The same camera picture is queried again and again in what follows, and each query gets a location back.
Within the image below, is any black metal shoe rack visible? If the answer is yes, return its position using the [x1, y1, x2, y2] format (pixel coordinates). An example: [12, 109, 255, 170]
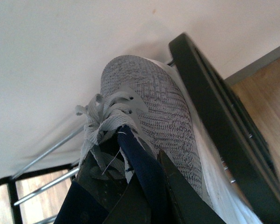
[0, 33, 280, 224]

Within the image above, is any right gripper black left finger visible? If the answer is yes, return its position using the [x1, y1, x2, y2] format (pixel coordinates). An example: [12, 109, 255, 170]
[53, 149, 152, 224]

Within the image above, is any grey knit sneaker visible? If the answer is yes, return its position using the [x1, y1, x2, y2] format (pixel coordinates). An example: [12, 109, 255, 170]
[76, 56, 260, 224]

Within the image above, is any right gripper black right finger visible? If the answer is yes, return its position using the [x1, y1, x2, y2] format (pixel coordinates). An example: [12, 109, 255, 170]
[158, 150, 224, 224]

